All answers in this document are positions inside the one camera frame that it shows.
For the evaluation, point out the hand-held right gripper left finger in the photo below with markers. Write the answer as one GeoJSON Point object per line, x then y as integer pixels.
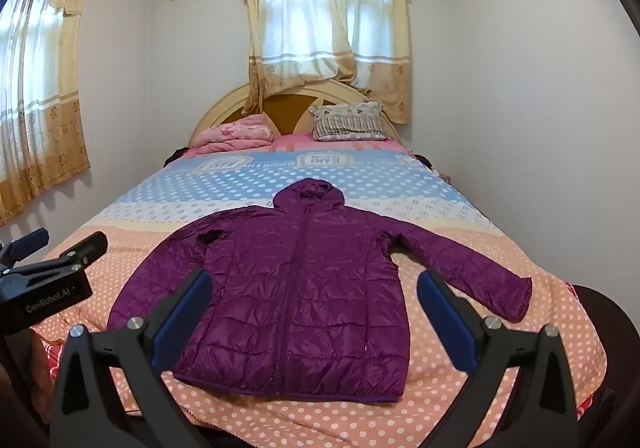
{"type": "Point", "coordinates": [182, 323]}

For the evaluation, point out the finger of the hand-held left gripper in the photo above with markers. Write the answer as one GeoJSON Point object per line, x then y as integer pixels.
{"type": "Point", "coordinates": [85, 248]}
{"type": "Point", "coordinates": [30, 245]}

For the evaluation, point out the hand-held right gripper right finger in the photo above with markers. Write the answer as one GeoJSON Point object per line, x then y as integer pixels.
{"type": "Point", "coordinates": [442, 323]}

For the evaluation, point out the purple quilted hooded jacket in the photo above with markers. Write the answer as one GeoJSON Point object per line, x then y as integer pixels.
{"type": "Point", "coordinates": [310, 303]}

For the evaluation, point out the dark bedside object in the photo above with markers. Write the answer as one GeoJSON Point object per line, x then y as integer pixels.
{"type": "Point", "coordinates": [175, 157]}
{"type": "Point", "coordinates": [430, 163]}

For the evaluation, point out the polka dot bedspread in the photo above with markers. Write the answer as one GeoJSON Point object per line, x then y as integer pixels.
{"type": "Point", "coordinates": [350, 423]}

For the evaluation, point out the dark brown rounded furniture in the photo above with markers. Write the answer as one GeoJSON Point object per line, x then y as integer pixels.
{"type": "Point", "coordinates": [605, 328]}

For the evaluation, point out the beige side window curtain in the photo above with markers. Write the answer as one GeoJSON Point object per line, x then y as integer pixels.
{"type": "Point", "coordinates": [40, 77]}

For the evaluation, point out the pink folded blanket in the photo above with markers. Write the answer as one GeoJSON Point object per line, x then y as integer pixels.
{"type": "Point", "coordinates": [230, 132]}

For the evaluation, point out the cream wooden headboard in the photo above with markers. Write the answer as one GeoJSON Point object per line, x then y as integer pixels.
{"type": "Point", "coordinates": [220, 110]}

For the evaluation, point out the striped patterned pillow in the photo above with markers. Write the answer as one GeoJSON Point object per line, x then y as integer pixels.
{"type": "Point", "coordinates": [350, 120]}

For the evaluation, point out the beige curtain above headboard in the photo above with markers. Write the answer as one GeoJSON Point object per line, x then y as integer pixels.
{"type": "Point", "coordinates": [300, 27]}

